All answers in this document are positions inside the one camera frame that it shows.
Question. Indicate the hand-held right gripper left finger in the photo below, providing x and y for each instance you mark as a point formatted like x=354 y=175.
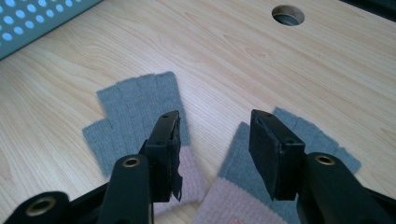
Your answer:
x=162 y=149

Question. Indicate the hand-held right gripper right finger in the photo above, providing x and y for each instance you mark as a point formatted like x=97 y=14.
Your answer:
x=277 y=155

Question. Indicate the light blue plastic basket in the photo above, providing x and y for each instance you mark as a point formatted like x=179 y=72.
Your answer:
x=37 y=21

